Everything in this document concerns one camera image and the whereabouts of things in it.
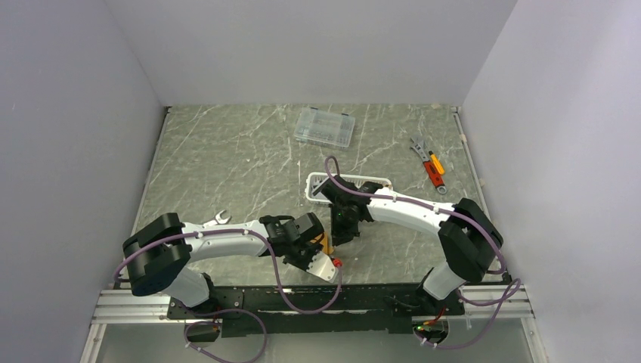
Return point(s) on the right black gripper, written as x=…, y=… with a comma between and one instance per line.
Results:
x=339, y=234

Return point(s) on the red adjustable wrench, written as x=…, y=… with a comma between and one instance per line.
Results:
x=419, y=146

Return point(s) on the yellow black handled wrench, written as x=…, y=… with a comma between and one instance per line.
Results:
x=221, y=218

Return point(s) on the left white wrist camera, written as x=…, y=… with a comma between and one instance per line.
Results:
x=322, y=266

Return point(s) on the clear plastic organizer box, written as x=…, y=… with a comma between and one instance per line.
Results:
x=324, y=129

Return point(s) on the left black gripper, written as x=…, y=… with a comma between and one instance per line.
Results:
x=314, y=249

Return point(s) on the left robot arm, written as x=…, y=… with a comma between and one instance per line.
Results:
x=157, y=256

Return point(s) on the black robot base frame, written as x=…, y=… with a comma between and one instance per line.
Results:
x=313, y=299

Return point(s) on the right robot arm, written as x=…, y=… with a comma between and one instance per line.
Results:
x=469, y=240

